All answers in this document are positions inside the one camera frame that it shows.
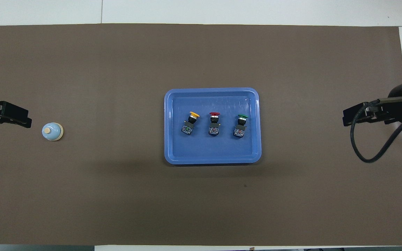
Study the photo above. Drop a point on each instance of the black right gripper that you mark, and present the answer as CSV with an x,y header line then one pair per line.
x,y
400,111

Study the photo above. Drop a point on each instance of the green push button switch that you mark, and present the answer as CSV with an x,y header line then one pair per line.
x,y
240,128

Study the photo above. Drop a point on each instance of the red push button switch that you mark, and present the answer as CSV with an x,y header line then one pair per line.
x,y
214,126

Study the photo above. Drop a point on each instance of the yellow push button switch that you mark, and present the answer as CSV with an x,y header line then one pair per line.
x,y
188,127

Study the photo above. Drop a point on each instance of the light blue call bell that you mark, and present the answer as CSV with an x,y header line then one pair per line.
x,y
52,132

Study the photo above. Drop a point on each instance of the blue plastic tray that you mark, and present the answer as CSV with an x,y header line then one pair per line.
x,y
213,150

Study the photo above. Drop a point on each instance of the brown table mat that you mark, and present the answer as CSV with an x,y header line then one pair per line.
x,y
117,195

